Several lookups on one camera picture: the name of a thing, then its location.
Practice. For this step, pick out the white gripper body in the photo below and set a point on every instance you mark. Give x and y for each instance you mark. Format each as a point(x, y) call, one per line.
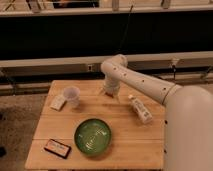
point(111, 86)

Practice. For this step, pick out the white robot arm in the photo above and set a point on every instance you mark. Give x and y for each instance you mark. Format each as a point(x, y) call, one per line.
point(188, 125)

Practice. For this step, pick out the green ceramic bowl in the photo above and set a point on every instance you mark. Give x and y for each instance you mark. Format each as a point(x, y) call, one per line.
point(92, 137)

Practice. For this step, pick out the white tube bottle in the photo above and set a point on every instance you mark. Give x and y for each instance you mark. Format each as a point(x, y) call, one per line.
point(138, 106)

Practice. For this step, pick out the translucent plastic cup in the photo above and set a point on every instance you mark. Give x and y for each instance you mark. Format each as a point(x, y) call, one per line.
point(72, 95)

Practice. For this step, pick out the wooden folding table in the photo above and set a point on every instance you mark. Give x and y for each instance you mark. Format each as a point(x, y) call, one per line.
point(123, 133)

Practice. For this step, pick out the white sponge block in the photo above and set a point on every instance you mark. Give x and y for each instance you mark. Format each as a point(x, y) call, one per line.
point(58, 102)

